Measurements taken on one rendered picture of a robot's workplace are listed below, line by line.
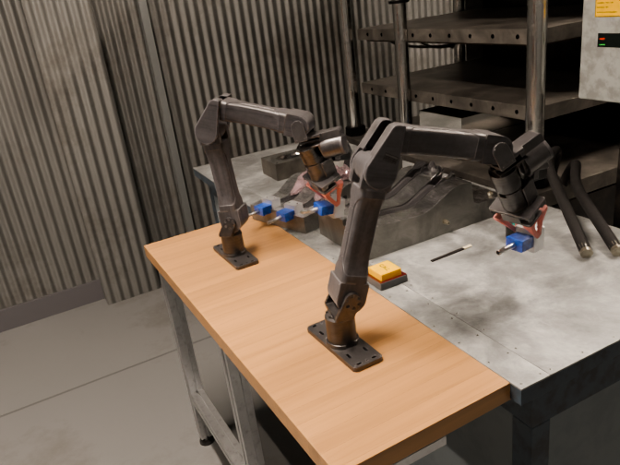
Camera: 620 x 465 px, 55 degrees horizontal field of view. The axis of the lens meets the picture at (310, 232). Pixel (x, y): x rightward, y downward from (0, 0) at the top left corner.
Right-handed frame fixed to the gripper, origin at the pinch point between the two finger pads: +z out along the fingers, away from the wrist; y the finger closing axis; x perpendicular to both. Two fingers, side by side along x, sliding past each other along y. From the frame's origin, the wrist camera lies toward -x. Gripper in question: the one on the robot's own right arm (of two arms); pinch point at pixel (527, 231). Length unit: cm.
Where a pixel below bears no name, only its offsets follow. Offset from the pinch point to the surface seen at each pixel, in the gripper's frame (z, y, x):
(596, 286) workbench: 17.2, -11.4, -2.1
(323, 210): -7, 52, 16
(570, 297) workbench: 13.5, -9.9, 4.9
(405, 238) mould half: 9.8, 37.3, 6.5
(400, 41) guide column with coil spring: 10, 113, -82
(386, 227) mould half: 2.5, 38.4, 9.3
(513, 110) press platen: 27, 53, -65
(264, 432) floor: 70, 89, 71
